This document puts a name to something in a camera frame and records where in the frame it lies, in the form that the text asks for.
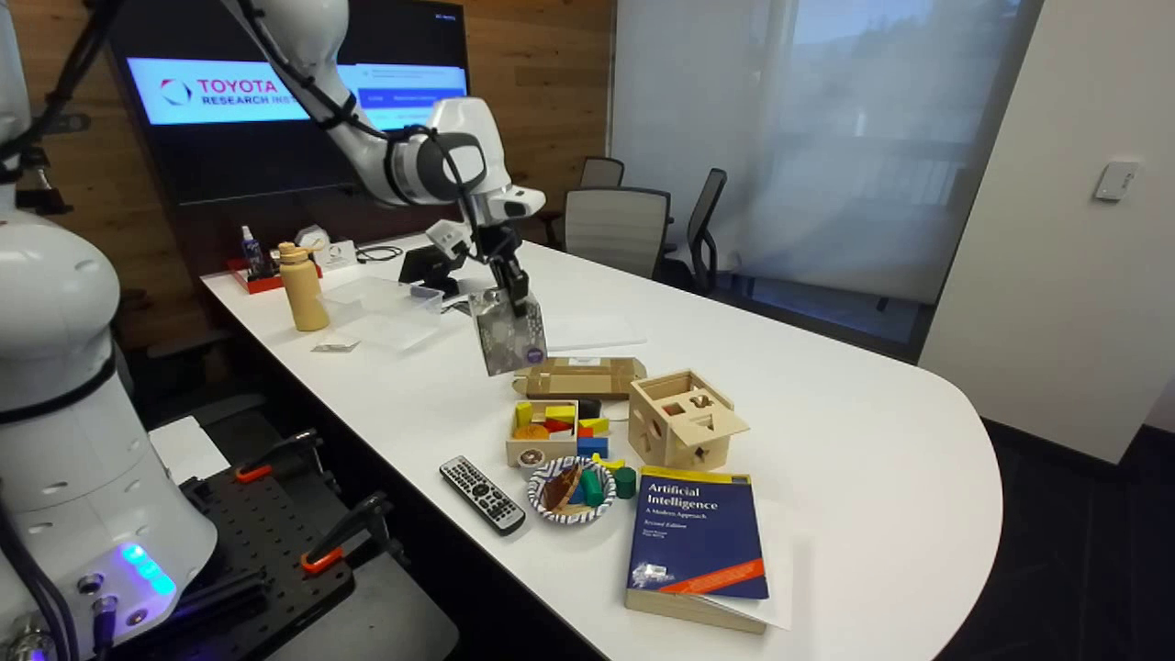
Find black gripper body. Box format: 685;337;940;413
467;217;533;294

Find grey patterned tissue box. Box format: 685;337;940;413
470;286;551;377

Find flat brown cardboard box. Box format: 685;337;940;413
510;353;651;405

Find wooden shape sorter box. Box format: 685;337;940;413
624;368;749;472

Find small black tablet screen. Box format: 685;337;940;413
398;238;462;306

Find grey office chair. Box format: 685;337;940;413
562;183;675;280
576;153;628;195

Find clear plastic sheet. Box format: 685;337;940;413
328;269;475;354

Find wooden tray of blocks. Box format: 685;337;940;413
503;400;582;476

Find white small objects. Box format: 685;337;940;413
289;222;365;274

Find black office chair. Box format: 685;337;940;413
658;166;732;298

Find tan bottle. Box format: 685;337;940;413
273;238;335;337

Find black remote control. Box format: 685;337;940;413
438;454;529;538

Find patterned bowl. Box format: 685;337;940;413
526;452;619;533

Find red tray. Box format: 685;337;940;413
231;259;292;298

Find small spray bottle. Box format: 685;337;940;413
239;221;267;280

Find orange black clamp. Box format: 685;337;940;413
297;492;398;581
231;427;322;487

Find blue hardcover book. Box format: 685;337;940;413
619;461;798;638

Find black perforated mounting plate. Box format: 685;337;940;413
181;433;409;661

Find grey looped cable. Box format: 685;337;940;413
352;238;409;269

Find wall television screen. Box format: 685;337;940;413
106;0;475;209

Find black camera on tripod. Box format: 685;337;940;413
0;108;94;221

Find white light switch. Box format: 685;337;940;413
1089;157;1143;206

